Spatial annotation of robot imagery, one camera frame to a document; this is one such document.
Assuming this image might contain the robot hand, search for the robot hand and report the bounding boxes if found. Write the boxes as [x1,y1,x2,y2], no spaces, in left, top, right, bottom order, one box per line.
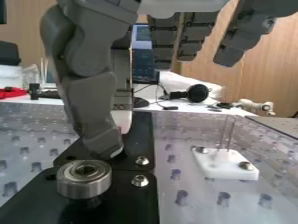
[39,0,298,160]

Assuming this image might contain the computer screen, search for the computer screen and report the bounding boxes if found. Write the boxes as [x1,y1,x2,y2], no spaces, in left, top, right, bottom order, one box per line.
[131,23,161,85]

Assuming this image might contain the black mouse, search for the black mouse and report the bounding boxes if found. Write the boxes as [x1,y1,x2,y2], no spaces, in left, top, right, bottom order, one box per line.
[132,96,152,109]

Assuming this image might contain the red tray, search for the red tray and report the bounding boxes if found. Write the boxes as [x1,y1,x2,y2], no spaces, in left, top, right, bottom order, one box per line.
[0,85,29,100]

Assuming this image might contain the black headphones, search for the black headphones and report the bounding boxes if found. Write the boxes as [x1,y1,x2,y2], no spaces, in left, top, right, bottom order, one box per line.
[169,83,213,104]

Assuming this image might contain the white desk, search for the white desk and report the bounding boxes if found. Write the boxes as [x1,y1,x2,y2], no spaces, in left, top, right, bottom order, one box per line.
[0,71,252,117]

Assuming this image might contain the black plate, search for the black plate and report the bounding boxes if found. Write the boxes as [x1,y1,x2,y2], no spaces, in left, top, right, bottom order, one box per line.
[0,111,161,224]

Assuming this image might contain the clear box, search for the clear box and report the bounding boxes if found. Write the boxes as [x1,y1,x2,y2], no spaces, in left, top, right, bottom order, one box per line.
[0,101,298,224]

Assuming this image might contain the silver dome bolt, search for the silver dome bolt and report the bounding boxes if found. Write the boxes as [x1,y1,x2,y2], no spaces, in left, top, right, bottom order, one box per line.
[194,146,210,155]
[238,160,256,172]
[131,174,151,188]
[135,155,151,167]

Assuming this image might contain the silver bearing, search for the silver bearing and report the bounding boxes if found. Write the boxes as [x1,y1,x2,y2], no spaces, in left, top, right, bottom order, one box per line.
[56,159,113,200]

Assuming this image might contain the small white jointed device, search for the small white jointed device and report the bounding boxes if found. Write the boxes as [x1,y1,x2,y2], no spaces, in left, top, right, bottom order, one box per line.
[238,98,277,117]

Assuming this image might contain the white square block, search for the white square block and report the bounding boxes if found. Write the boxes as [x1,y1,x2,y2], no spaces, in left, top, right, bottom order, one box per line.
[192,146,261,182]

